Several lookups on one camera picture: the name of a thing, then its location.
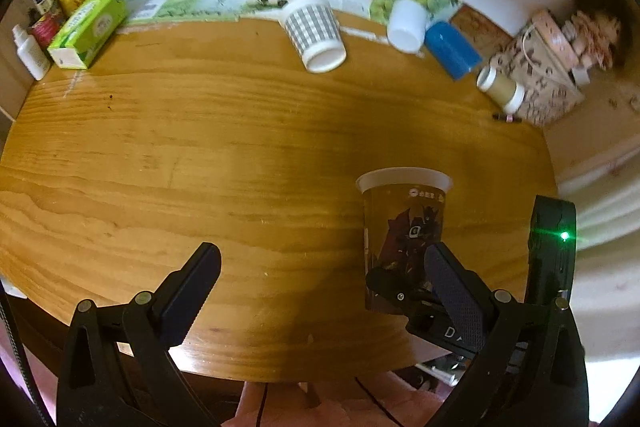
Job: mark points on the red small container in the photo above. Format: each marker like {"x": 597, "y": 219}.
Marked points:
{"x": 45, "y": 29}

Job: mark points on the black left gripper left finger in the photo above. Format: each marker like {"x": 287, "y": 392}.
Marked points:
{"x": 93, "y": 388}

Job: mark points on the black marker pen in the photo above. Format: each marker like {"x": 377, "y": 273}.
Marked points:
{"x": 508, "y": 119}

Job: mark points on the patterned brown gift bag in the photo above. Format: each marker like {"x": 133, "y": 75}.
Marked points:
{"x": 550, "y": 92}

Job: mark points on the pink fleece clothing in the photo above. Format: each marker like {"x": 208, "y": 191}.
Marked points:
{"x": 374, "y": 400}

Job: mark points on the doll with dark hair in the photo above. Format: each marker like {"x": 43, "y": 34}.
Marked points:
{"x": 599, "y": 32}

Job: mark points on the blue plastic cup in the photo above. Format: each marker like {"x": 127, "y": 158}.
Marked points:
{"x": 451, "y": 49}

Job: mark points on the white plastic bottle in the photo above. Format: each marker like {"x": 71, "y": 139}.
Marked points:
{"x": 30, "y": 53}

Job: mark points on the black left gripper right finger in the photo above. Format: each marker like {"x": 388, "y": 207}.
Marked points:
{"x": 529, "y": 366}

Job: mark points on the grey checkered paper cup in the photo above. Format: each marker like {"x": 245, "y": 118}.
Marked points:
{"x": 314, "y": 32}

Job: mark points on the plain white cup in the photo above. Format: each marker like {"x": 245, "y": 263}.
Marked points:
{"x": 407, "y": 26}

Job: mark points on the green tissue box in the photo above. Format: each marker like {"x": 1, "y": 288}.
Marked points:
{"x": 84, "y": 34}

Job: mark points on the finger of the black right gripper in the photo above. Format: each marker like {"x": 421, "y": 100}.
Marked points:
{"x": 407, "y": 298}

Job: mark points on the brown printed paper cup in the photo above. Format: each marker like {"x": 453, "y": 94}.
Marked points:
{"x": 403, "y": 214}

